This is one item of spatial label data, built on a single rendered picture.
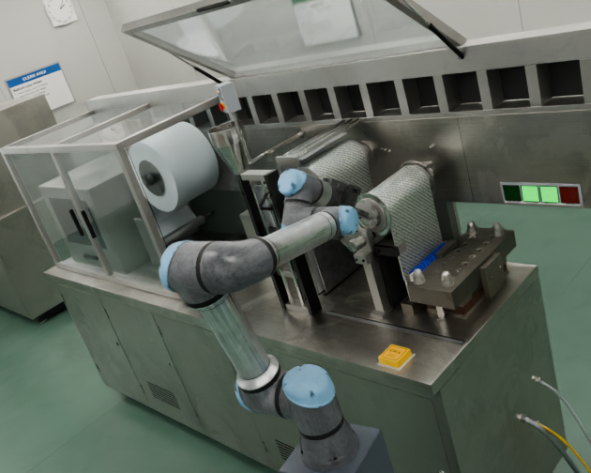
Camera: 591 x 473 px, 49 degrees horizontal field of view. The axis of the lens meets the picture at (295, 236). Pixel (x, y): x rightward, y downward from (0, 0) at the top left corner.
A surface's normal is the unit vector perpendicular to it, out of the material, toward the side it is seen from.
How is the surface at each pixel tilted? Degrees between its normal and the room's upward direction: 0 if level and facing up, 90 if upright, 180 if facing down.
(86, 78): 90
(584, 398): 0
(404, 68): 90
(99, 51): 90
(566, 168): 90
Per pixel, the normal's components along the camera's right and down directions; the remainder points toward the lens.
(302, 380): -0.18, -0.87
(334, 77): -0.66, 0.46
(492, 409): 0.70, 0.08
